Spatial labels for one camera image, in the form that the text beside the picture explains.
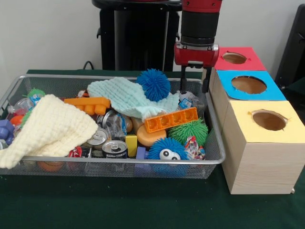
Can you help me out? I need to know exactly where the shallow clear mesh bin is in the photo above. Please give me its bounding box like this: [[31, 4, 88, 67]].
[[0, 74, 226, 179]]

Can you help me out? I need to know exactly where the blue spiky ball with eyes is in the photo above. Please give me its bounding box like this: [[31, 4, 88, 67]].
[[147, 137, 189, 177]]

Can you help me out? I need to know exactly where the wooden box with three holes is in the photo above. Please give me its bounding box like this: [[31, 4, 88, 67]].
[[202, 46, 305, 195]]

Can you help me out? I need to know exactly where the long orange toy brick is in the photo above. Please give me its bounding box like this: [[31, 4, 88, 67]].
[[144, 107, 199, 133]]

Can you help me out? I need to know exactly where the dark green table cloth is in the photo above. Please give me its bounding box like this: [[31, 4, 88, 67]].
[[0, 69, 305, 229]]

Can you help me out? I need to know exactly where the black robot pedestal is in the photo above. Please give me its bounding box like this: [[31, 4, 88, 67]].
[[92, 0, 184, 72]]

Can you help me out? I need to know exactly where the pale blue waffle cloth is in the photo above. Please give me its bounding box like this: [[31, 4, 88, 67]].
[[87, 77, 181, 122]]

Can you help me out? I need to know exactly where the plain blue spiky ball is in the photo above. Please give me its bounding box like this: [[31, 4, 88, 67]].
[[137, 68, 171, 101]]

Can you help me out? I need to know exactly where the orange toy brick with studs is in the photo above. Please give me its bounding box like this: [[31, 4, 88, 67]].
[[64, 97, 111, 115]]

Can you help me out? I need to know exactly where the silver drink can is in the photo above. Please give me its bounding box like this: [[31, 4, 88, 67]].
[[86, 127, 111, 148]]

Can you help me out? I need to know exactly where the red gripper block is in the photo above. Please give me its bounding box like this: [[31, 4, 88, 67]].
[[174, 42, 219, 94]]

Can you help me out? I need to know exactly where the large green spiky ball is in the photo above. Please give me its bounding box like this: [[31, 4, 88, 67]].
[[168, 118, 209, 146]]

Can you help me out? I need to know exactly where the black upright panel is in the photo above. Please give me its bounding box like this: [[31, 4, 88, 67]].
[[276, 4, 305, 89]]

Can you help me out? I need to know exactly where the cream yellow knitted cloth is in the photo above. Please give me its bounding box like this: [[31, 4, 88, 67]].
[[0, 94, 99, 169]]

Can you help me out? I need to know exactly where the crushed clear plastic bottle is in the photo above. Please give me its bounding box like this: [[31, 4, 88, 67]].
[[177, 90, 206, 117]]

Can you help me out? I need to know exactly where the black drink can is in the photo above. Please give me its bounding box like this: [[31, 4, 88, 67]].
[[102, 140, 128, 159]]

